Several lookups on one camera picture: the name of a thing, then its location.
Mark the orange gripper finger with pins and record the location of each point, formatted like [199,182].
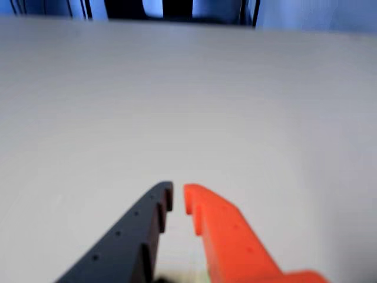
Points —
[232,244]

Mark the navy gripper finger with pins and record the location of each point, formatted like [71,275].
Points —
[126,244]

